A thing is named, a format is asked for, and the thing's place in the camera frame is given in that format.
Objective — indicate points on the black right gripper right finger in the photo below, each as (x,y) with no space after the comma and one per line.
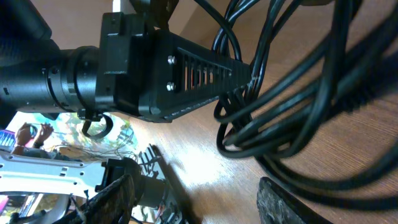
(277,206)

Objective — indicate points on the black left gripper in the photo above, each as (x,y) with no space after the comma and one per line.
(39,77)

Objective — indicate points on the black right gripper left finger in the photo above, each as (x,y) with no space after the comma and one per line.
(111,205)

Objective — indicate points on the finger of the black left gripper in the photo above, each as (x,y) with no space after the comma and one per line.
(182,76)

